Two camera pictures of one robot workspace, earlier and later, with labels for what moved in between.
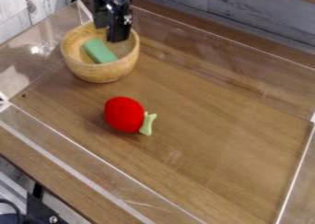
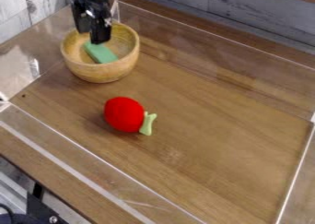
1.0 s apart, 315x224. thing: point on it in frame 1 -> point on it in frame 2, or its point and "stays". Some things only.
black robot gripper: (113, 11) -> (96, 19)
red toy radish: (126, 115) stays
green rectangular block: (101, 51) stays
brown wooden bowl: (78, 61) stays
